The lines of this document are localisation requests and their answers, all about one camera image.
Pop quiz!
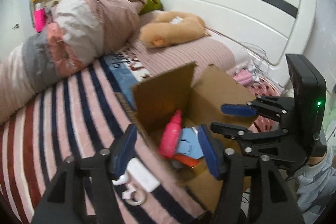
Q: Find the light blue object in box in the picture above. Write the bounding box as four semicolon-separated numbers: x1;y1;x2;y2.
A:
176;127;203;160

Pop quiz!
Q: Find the red orange object in box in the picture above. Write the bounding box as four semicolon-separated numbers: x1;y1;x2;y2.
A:
173;153;200;168

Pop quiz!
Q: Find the white rectangular case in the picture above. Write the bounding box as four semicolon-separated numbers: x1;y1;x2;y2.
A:
127;157;161;193

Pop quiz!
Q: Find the pink spray bottle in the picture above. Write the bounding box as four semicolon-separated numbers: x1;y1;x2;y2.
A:
158;110;182;159

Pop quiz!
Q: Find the pink ribbed pillow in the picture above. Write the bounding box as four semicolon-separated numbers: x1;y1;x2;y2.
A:
129;11;252;82

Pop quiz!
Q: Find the striped pink fleece blanket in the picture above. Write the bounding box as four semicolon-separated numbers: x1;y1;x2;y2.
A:
1;56;204;223

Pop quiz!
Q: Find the brown cardboard box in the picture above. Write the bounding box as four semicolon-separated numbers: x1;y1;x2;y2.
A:
131;61;259;213

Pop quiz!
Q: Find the orange plush toy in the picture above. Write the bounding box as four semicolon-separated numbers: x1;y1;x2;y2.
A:
138;11;208;48

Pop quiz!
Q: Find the green plush toy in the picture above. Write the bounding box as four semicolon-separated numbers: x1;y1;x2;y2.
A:
139;0;163;15

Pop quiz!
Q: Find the rolled pink grey duvet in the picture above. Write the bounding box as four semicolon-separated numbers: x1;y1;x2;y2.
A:
1;0;147;123

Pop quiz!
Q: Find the pink gift bag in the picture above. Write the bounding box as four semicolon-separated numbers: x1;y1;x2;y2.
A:
34;3;46;32

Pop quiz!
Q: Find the white charging cable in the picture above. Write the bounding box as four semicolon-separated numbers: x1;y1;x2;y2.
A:
207;27;274;67

